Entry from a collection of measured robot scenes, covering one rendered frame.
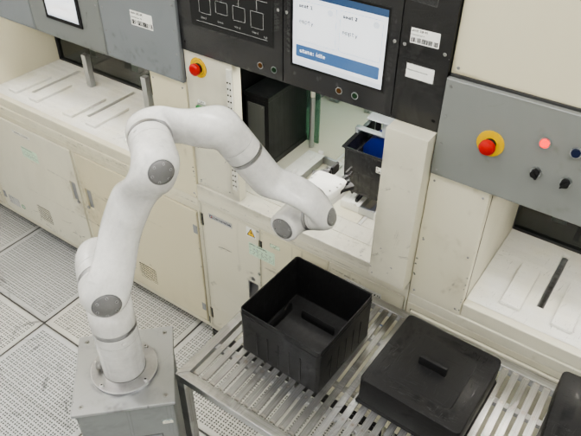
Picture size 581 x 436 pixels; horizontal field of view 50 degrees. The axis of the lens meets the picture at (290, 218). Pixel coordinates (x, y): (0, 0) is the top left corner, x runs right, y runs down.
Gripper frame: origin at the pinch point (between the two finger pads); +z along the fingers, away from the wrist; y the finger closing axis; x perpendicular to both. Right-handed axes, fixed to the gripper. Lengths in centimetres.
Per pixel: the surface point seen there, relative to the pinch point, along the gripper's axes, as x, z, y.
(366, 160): -9.5, 22.3, -2.6
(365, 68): 32.7, 1.6, 3.9
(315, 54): 32.7, 2.2, -11.7
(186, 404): -56, -60, -16
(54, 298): -119, -19, -142
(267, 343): -33, -42, 2
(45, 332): -119, -36, -129
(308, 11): 43.7, 2.3, -14.3
